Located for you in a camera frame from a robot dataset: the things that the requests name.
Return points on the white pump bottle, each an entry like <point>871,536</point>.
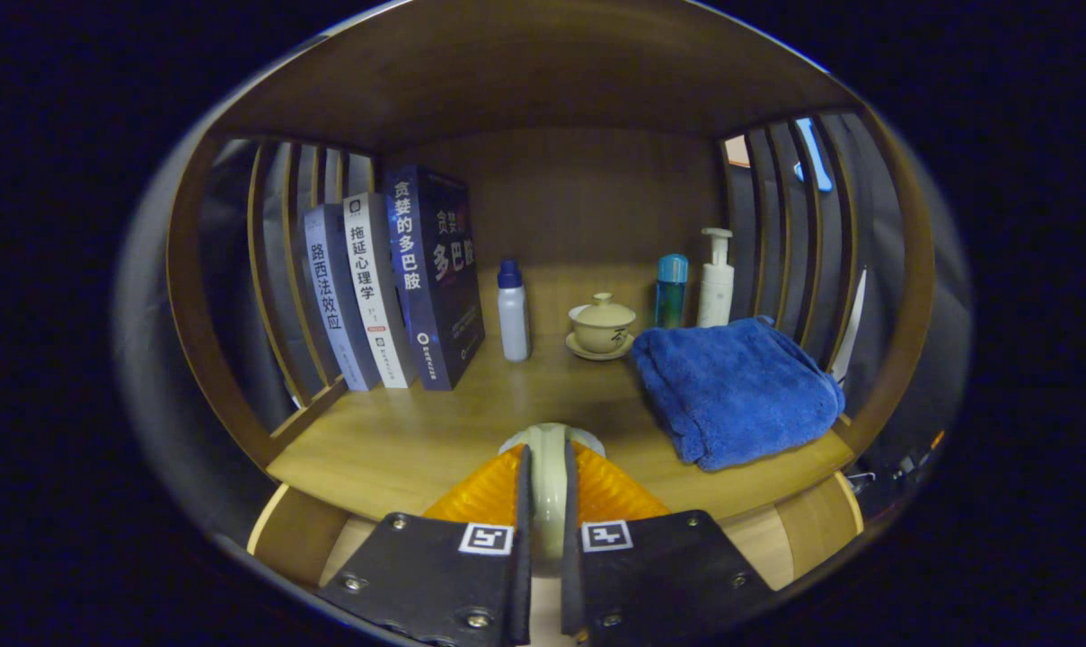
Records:
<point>715,292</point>

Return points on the folded blue towel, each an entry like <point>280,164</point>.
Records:
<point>731,391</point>

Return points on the teal bottle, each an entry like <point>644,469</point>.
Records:
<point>671,296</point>

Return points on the wooden countertop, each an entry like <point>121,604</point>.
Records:
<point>417,440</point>

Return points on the wooden cabinet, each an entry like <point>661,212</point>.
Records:
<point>542,81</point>

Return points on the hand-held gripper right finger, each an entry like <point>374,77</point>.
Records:
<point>569,575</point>

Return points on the beige lidded tea cup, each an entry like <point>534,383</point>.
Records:
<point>601,331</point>

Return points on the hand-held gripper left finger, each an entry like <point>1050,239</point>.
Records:
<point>523,539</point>

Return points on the dark blue book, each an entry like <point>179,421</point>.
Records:
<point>435,288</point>

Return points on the light blue book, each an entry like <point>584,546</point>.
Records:
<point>336,305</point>

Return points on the black equipment with orange tip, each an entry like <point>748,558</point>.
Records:
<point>902,467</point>

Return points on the white book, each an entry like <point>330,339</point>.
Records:
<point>376,296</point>

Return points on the white bottle with blue cap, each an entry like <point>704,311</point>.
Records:
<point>513,323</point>

